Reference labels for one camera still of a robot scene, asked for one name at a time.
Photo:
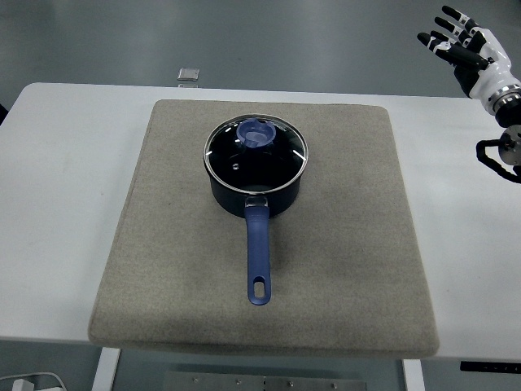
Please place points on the white power adapter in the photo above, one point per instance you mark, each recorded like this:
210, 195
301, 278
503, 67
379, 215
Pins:
22, 385

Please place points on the small metal floor plate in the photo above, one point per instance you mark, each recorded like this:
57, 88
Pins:
188, 73

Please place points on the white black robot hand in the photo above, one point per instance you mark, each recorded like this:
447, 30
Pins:
490, 61

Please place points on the beige fabric mat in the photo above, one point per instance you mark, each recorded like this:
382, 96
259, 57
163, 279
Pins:
346, 244

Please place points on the black table control panel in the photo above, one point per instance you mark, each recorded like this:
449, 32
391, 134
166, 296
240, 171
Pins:
488, 366

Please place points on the white table leg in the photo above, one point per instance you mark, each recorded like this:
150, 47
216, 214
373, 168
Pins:
413, 376
105, 370

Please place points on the glass lid with blue knob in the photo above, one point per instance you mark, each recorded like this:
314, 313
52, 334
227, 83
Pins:
254, 135

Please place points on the grey metal plate with screws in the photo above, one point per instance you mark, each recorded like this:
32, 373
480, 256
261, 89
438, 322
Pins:
264, 383

